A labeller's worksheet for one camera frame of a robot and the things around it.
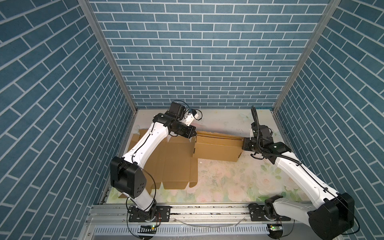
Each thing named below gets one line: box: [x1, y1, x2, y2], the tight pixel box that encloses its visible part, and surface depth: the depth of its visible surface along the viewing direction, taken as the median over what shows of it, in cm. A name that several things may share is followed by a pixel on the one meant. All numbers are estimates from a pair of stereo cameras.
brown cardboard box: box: [192, 131, 245, 162], surface depth 84 cm
